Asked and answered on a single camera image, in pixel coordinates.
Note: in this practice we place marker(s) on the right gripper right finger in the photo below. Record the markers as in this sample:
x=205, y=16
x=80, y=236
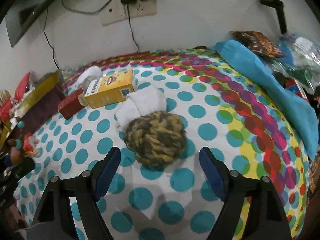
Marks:
x=266, y=216

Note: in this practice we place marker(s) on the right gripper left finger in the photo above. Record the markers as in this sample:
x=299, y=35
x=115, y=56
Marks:
x=53, y=217

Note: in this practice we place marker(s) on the yellow brown rope ball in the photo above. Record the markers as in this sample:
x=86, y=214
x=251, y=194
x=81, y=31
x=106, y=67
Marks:
x=157, y=139

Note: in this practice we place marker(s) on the blue cloth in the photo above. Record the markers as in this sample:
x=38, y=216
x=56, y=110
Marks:
x=297, y=111

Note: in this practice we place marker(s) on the gold metal tin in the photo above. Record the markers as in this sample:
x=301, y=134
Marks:
x=36, y=108

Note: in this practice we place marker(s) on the red small box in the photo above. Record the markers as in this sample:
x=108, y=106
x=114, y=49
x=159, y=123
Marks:
x=72, y=104

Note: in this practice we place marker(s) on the red gift bag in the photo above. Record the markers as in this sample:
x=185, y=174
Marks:
x=5, y=110

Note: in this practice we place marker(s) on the red paper bag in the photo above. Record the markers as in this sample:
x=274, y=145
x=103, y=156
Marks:
x=22, y=87

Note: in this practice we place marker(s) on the white rolled sock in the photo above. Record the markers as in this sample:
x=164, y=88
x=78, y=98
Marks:
x=140, y=103
x=90, y=74

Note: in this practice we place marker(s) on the polka dot tablecloth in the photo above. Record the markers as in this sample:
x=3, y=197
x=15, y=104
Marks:
x=220, y=109

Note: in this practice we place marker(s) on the clear plastic bag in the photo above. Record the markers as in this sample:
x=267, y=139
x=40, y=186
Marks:
x=300, y=60

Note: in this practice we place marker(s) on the brown patterned pouch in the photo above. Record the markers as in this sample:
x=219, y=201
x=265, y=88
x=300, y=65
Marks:
x=258, y=43

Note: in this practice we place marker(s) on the wall mounted television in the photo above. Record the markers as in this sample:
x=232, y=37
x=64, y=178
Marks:
x=21, y=16

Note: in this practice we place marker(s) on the black wall bracket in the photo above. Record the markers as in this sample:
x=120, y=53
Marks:
x=278, y=5

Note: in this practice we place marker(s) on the white wall socket plate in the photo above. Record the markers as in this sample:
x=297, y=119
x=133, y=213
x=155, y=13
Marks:
x=117, y=12

